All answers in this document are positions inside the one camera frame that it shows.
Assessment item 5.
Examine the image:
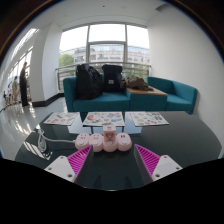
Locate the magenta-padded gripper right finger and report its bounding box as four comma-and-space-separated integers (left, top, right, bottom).
133, 143, 184, 186

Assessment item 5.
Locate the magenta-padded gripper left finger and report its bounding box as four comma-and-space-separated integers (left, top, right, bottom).
44, 144, 96, 185

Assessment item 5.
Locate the pink charger block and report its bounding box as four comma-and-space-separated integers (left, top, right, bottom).
102, 124, 118, 143

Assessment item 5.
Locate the pink power strip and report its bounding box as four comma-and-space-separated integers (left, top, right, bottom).
74, 132, 133, 153

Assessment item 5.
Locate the small-print sticker sheet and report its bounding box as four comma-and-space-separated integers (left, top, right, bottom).
43, 111, 81, 127

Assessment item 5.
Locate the colourful sticker sheet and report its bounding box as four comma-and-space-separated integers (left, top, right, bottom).
82, 111, 126, 128
129, 111, 170, 128

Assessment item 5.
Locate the teal wooden-top side table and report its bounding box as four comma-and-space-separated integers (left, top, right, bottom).
126, 86, 169, 113

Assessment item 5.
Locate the teal armchair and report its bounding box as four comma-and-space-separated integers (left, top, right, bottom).
146, 76, 199, 115

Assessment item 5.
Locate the teal sofa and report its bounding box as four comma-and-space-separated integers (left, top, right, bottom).
62, 75, 131, 113

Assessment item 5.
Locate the brown jacket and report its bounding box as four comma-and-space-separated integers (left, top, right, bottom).
120, 75, 155, 92

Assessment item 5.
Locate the shiny black backpack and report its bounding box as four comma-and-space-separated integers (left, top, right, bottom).
75, 63, 105, 101

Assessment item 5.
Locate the person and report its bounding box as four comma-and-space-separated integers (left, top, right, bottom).
11, 75, 21, 104
18, 61, 31, 108

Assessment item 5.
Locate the metal window railing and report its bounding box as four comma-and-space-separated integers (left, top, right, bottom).
54, 61, 153, 93

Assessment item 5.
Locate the black backpack with label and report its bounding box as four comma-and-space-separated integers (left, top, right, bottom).
101, 64, 125, 94

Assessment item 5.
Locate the large window frame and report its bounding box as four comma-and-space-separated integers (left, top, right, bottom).
59, 23, 151, 72

